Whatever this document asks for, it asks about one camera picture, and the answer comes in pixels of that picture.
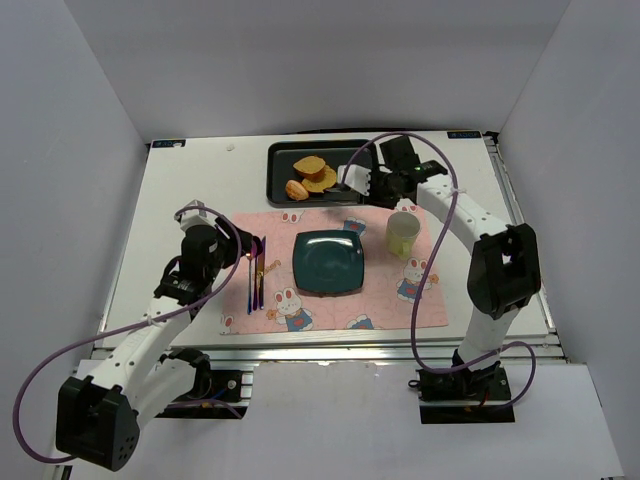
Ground bread slice top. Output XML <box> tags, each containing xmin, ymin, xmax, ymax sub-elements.
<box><xmin>293</xmin><ymin>155</ymin><xmax>326</xmax><ymax>179</ymax></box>

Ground iridescent knife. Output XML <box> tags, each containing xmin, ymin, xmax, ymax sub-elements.
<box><xmin>257</xmin><ymin>236</ymin><xmax>266</xmax><ymax>310</ymax></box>

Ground pink bunny placemat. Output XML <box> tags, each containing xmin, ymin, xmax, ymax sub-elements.
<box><xmin>221</xmin><ymin>204</ymin><xmax>448</xmax><ymax>335</ymax></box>

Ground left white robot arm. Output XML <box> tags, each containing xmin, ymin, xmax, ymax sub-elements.
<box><xmin>55</xmin><ymin>220</ymin><xmax>257</xmax><ymax>471</ymax></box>

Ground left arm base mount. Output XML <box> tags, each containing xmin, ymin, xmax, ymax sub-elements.
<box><xmin>154</xmin><ymin>347</ymin><xmax>247</xmax><ymax>420</ymax></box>

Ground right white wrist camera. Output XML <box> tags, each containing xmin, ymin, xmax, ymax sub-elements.
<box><xmin>337</xmin><ymin>164</ymin><xmax>372</xmax><ymax>196</ymax></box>

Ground pale green mug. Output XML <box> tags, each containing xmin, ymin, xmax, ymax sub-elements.
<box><xmin>385</xmin><ymin>212</ymin><xmax>421</xmax><ymax>260</ymax></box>

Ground metal food tongs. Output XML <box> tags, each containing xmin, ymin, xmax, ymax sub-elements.
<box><xmin>324</xmin><ymin>183</ymin><xmax>360</xmax><ymax>197</ymax></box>

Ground bread slice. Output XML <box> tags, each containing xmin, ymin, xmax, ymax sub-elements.
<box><xmin>293</xmin><ymin>155</ymin><xmax>326</xmax><ymax>179</ymax></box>
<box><xmin>302</xmin><ymin>165</ymin><xmax>337</xmax><ymax>194</ymax></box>

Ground bread slice bottom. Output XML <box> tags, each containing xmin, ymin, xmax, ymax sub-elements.
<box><xmin>302</xmin><ymin>165</ymin><xmax>337</xmax><ymax>194</ymax></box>

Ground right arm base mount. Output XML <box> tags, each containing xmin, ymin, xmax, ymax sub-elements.
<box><xmin>408</xmin><ymin>362</ymin><xmax>515</xmax><ymax>425</ymax></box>

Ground dark green square plate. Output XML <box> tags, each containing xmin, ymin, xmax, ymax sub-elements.
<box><xmin>292</xmin><ymin>229</ymin><xmax>365</xmax><ymax>296</ymax></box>

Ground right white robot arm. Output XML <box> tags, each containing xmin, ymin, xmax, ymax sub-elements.
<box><xmin>339</xmin><ymin>132</ymin><xmax>541</xmax><ymax>375</ymax></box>

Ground small oval sesame bun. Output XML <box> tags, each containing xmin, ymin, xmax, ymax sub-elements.
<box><xmin>285</xmin><ymin>180</ymin><xmax>309</xmax><ymax>201</ymax></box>

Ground black baking tray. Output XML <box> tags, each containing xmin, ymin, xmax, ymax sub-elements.
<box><xmin>266</xmin><ymin>140</ymin><xmax>379</xmax><ymax>208</ymax></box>

